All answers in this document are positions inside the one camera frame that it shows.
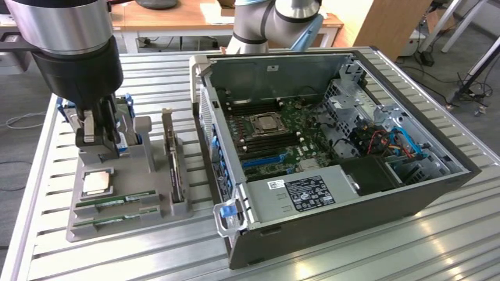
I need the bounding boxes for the blue SATA wire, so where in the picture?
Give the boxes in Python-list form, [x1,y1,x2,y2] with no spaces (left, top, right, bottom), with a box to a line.
[390,126,428,161]

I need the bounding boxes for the silver chipset heatsink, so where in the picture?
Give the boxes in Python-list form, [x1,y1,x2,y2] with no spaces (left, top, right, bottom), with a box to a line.
[298,159,326,173]

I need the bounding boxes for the red power wires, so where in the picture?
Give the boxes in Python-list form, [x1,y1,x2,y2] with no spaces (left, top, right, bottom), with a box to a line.
[370,129,396,155]

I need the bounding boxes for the white table frame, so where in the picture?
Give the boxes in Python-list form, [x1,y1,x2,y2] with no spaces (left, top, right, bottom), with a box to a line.
[420,0,500,85]

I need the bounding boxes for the white floor cable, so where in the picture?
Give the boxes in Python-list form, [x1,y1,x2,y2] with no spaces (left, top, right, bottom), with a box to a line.
[6,113,48,130]

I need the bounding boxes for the brown cardboard box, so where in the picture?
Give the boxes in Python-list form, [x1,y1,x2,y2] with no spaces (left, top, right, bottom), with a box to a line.
[216,0,239,17]

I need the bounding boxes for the dark bowl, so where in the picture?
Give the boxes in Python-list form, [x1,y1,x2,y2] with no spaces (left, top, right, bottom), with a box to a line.
[135,0,182,10]

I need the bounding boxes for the wooden desk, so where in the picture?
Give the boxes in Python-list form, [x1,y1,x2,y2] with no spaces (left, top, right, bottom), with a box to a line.
[0,4,127,37]
[124,0,344,55]

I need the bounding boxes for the wooden cabinet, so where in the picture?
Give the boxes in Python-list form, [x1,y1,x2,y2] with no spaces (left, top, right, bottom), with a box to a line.
[354,0,435,61]

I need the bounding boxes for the black open PC case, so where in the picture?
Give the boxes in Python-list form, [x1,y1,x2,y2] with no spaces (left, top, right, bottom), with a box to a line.
[188,46,483,270]

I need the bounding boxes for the hard disk with blue rails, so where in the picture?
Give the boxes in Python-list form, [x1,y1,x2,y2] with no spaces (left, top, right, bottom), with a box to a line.
[56,92,136,160]

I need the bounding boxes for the silver CPU chip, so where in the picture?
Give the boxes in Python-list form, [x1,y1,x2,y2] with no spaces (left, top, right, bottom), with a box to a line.
[80,171,114,196]
[260,116,280,132]

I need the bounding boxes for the blue case release latch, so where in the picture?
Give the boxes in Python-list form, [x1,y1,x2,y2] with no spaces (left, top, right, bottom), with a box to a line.
[218,205,239,219]

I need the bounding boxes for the metal disk bay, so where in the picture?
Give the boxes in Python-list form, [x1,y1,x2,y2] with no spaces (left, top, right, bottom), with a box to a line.
[384,155,456,188]

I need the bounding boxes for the grey power supply unit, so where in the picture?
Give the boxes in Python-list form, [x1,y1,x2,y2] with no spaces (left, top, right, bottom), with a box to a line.
[238,166,362,231]

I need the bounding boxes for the blue expansion slot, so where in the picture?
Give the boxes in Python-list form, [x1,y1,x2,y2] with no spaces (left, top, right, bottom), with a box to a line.
[240,154,284,169]

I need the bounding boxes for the black power adapter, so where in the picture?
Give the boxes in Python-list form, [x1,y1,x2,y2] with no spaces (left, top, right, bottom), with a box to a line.
[414,51,438,67]

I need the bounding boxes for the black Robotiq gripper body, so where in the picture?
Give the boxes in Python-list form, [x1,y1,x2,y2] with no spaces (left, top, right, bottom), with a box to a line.
[31,36,126,118]

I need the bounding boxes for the black wheeled stand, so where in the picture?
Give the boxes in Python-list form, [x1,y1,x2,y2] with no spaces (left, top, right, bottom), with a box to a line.
[444,68,500,118]

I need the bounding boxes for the green RAM stick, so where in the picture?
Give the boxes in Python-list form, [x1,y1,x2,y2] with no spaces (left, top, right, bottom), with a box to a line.
[72,214,142,228]
[75,190,158,209]

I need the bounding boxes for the green motherboard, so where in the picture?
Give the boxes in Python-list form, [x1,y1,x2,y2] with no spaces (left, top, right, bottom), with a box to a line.
[223,96,342,183]

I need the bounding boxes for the perforated metal drive cage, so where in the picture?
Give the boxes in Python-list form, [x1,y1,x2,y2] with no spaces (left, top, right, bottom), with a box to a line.
[323,77,392,153]

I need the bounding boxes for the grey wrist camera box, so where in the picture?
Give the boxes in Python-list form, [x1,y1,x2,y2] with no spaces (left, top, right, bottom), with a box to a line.
[0,31,44,76]

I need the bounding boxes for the graphics card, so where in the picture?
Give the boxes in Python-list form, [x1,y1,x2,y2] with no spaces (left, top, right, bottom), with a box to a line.
[162,107,188,205]

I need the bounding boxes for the white box device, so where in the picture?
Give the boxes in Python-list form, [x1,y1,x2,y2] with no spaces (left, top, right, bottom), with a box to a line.
[399,28,422,58]

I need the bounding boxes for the white paper stack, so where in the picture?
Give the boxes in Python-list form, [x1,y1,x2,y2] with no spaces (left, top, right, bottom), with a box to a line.
[200,2,238,26]

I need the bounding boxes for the grey parts rack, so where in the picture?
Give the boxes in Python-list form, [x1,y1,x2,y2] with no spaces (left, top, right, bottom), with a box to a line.
[66,115,195,243]

